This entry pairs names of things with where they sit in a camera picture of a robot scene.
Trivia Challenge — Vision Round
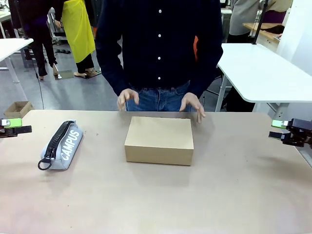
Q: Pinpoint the person's left forearm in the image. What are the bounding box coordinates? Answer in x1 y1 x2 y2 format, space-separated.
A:
191 55 224 98

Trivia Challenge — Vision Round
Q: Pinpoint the person's right forearm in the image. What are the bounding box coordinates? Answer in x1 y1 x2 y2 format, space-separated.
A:
97 56 131 97

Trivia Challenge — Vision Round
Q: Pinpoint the small cardboard floor box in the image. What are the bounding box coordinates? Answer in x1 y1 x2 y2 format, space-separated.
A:
4 101 35 119

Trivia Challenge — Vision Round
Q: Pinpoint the person in yellow apron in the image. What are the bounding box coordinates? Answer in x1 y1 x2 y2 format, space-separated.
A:
55 0 98 79

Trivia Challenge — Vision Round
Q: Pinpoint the person in black and purple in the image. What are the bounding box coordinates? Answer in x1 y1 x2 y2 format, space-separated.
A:
9 0 60 80

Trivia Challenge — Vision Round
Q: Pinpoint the person in grey top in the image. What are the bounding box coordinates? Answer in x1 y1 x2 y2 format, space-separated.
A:
229 0 293 44

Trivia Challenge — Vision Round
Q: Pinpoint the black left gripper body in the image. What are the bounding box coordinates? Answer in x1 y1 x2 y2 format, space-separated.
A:
0 126 19 138

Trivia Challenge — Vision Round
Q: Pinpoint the grey CAMPUS pencil case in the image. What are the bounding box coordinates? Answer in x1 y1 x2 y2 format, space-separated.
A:
38 120 84 171

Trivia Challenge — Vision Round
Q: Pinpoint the person in dark shirt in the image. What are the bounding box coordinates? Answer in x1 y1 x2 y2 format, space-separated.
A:
95 0 224 113

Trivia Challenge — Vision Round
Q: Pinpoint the flat grey floor plate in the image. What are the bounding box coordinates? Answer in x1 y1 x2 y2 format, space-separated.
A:
55 70 75 80

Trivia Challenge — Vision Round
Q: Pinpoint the person's right hand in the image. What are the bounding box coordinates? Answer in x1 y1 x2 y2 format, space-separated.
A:
117 88 140 112

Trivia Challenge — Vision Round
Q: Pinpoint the person's left hand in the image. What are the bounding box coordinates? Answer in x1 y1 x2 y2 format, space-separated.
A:
179 92 206 124

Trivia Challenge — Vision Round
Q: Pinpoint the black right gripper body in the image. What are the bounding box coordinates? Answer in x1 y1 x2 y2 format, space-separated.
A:
280 118 312 148

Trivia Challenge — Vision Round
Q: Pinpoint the brown cardboard box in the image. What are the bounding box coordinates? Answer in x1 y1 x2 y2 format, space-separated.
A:
124 116 195 167

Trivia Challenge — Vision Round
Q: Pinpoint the black vertical pole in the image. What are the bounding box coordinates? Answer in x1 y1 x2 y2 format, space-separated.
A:
252 0 269 46

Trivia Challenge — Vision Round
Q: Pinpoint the thin black floor cable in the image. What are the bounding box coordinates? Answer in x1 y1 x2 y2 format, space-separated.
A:
31 58 46 110

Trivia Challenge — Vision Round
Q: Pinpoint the wooden table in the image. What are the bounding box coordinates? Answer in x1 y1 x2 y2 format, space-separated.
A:
243 23 285 45

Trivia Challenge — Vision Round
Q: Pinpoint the large white table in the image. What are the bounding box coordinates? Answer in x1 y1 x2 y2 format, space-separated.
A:
215 43 312 113

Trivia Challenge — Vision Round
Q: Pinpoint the white table with grey leg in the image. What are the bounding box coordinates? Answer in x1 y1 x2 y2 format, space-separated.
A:
0 38 34 84

